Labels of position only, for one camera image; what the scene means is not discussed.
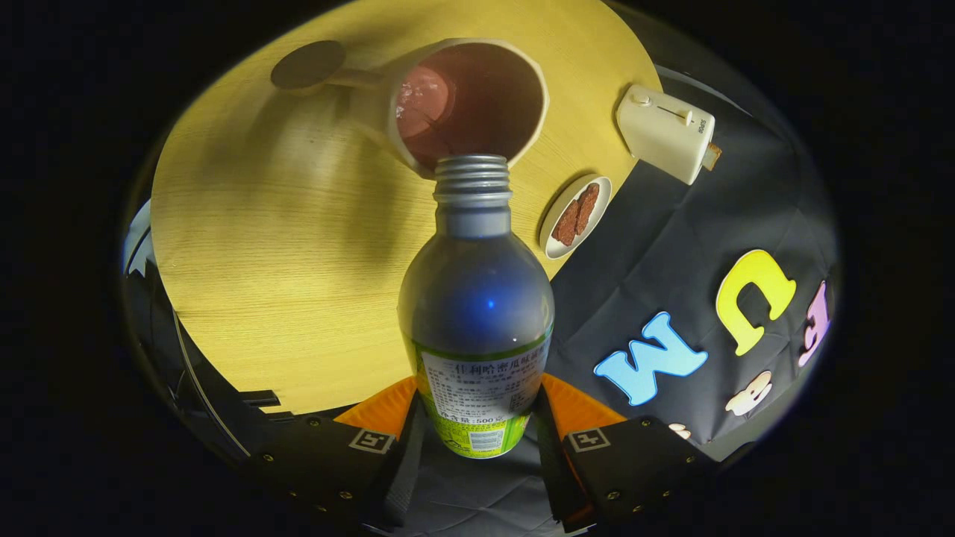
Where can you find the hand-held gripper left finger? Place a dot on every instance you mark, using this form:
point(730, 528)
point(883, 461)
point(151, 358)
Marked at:
point(321, 459)

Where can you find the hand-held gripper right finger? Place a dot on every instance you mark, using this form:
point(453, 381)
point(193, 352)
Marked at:
point(642, 459)

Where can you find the silver juice bottle green label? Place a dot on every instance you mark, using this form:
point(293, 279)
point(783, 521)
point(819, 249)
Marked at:
point(477, 298)

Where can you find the wooden table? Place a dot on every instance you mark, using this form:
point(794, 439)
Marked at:
point(283, 283)

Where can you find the black backdrop cloth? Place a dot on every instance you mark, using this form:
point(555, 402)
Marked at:
point(671, 246)

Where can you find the white oval plate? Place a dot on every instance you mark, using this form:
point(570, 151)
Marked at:
point(556, 250)

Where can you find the red meat strips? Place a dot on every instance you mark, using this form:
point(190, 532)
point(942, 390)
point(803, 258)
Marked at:
point(576, 216)

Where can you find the toast slice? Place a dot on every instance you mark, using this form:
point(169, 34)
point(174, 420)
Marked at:
point(712, 156)

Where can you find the white toaster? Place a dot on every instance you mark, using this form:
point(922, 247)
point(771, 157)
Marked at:
point(660, 130)

